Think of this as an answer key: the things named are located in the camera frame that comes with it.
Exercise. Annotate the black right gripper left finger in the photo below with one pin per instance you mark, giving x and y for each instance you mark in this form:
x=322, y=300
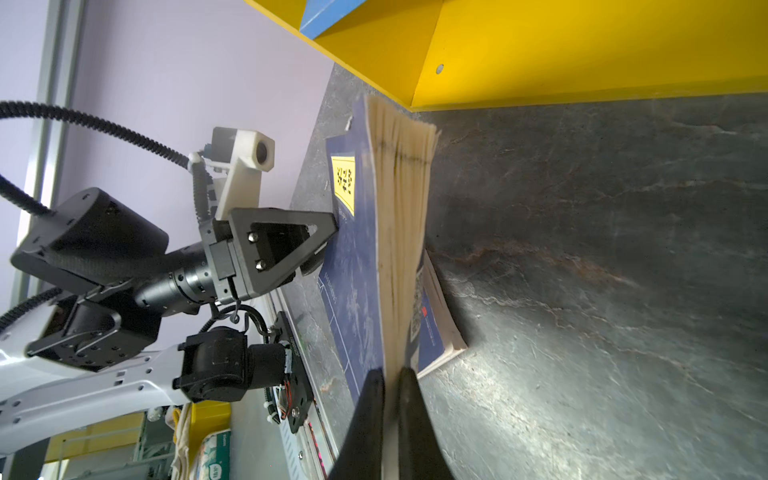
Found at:
x=360, y=457

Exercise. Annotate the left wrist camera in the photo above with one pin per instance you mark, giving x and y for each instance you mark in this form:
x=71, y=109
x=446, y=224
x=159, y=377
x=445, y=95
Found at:
x=244, y=156

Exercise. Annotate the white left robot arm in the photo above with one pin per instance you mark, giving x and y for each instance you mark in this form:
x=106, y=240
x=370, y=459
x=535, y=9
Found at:
x=126, y=324

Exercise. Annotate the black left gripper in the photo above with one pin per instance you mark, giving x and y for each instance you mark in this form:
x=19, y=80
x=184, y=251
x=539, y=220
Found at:
x=253, y=253

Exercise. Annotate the green labelled packet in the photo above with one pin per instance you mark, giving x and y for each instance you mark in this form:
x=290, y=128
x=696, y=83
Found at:
x=212, y=460

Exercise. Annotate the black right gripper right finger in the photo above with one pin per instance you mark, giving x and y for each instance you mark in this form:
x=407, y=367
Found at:
x=419, y=453

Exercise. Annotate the yellow wooden bookshelf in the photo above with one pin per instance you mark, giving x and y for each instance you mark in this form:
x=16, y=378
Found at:
x=445, y=55

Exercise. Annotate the dark blue booklet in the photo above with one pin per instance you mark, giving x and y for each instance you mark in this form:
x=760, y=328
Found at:
x=381, y=294

